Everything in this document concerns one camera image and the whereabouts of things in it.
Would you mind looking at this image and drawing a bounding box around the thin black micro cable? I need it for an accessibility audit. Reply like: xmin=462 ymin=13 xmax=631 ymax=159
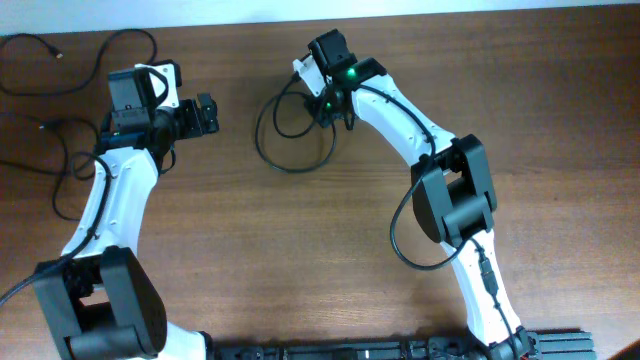
xmin=254 ymin=90 xmax=339 ymax=175

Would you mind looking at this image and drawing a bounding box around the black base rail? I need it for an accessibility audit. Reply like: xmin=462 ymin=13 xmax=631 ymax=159
xmin=205 ymin=328 xmax=597 ymax=360

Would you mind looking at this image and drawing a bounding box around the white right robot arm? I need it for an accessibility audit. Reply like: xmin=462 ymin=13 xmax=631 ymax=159
xmin=294 ymin=29 xmax=531 ymax=359

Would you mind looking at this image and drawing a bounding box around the thin black USB cable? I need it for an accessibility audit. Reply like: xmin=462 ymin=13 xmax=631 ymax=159
xmin=0 ymin=28 xmax=159 ymax=99

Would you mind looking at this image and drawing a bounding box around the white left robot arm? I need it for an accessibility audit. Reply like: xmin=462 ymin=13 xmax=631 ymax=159
xmin=33 ymin=60 xmax=219 ymax=359

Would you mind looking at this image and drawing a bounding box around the thick black cable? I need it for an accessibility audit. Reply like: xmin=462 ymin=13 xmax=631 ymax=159
xmin=0 ymin=112 xmax=101 ymax=222

